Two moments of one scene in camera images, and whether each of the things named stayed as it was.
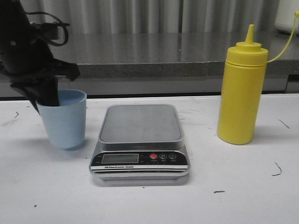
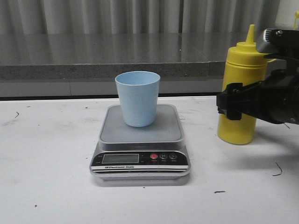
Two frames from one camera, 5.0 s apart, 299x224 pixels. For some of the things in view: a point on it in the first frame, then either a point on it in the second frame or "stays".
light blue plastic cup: [66, 123] → [138, 93]
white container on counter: [285, 17] stays
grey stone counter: [149, 65] stays
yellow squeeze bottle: [243, 81] stays
